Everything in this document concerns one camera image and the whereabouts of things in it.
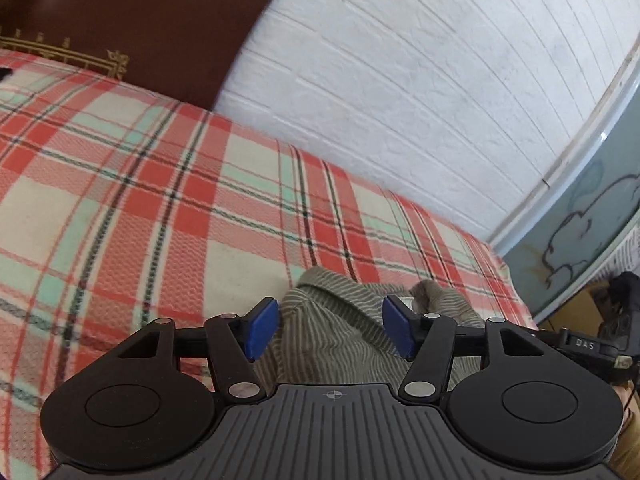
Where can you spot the cardboard box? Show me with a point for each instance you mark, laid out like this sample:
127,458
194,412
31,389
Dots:
585,305

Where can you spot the grey striped shirt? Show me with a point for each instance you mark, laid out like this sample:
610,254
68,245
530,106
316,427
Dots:
340,320

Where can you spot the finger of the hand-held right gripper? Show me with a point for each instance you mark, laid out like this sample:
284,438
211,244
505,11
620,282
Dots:
550,335

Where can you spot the brown wooden headboard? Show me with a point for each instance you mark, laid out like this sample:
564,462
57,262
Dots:
150,20

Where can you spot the printed paper sheet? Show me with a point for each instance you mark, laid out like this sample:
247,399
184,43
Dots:
627,255

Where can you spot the frosted glass sliding door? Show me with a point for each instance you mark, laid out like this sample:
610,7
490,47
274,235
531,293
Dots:
575,220

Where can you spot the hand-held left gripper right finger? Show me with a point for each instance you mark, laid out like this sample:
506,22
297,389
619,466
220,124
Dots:
397,325

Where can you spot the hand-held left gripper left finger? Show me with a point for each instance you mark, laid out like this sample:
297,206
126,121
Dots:
262,327

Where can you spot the person's right forearm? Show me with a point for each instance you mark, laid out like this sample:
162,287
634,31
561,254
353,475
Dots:
629,435

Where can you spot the red plaid blanket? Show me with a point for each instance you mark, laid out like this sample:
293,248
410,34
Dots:
150,185

